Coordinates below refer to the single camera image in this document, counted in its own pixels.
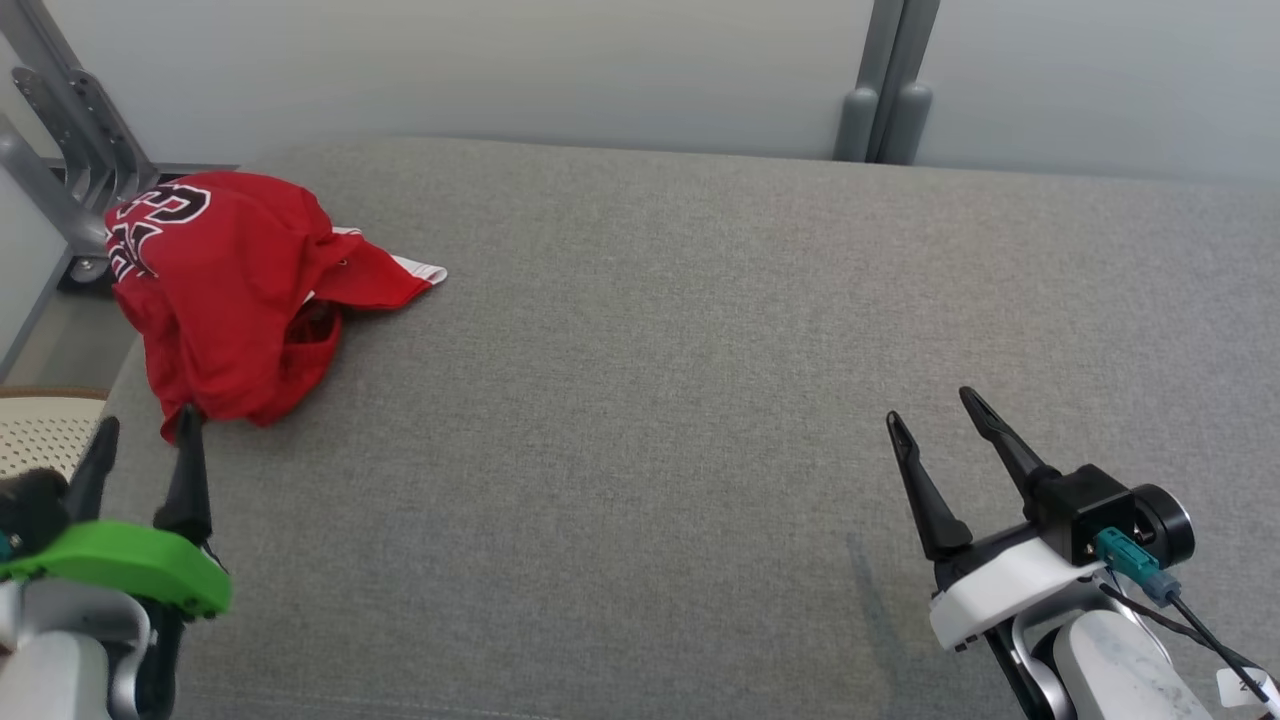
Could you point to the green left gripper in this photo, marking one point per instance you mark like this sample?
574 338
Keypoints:
130 560

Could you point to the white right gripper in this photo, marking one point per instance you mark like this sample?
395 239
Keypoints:
990 590

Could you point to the red Bulls basketball jersey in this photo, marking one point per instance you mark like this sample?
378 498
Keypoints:
220 300

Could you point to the red Bulls basketball shorts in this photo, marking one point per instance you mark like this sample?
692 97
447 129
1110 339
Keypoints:
375 275

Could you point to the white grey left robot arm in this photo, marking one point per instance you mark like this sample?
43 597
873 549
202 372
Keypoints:
60 670

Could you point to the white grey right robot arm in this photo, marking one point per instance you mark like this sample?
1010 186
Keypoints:
1120 670

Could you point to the white perforated laundry basket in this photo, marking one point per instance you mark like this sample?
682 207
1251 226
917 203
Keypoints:
40 430

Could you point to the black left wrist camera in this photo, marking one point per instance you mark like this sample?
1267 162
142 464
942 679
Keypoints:
30 505

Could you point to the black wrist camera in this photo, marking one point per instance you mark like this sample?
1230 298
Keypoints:
1090 505
30 505

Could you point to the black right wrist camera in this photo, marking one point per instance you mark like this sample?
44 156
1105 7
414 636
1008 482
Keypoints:
1090 505

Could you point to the teal right camera connector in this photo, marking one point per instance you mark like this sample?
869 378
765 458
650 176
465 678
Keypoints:
1125 555

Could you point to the grey metal partition post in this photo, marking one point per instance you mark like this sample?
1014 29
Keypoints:
858 125
905 125

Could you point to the grey perforated metal frame bracket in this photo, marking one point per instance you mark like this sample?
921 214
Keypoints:
75 110

